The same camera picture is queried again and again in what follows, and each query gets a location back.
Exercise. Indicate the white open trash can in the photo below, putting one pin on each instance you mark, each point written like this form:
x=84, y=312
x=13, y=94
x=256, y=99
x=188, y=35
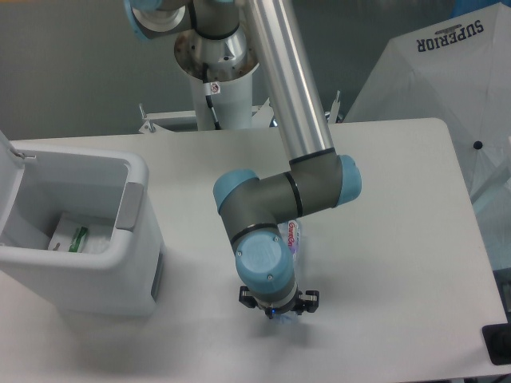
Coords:
x=40, y=182

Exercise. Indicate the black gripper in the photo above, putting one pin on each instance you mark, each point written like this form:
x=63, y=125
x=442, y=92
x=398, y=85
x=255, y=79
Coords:
x=285, y=309

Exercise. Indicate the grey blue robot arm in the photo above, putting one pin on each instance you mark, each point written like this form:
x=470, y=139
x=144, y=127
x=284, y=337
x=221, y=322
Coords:
x=224, y=36

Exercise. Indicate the clear plastic bag green strip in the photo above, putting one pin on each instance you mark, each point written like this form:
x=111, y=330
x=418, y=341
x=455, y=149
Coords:
x=81, y=234

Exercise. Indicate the white superior umbrella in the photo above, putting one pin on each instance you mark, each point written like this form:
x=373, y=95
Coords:
x=457, y=71

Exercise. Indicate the crushed clear plastic bottle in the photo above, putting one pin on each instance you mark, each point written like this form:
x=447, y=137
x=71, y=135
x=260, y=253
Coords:
x=291, y=234

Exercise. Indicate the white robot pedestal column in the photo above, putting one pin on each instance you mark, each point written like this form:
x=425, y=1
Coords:
x=223, y=99

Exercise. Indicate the black device at edge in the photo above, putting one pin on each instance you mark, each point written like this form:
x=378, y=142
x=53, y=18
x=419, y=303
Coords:
x=497, y=341

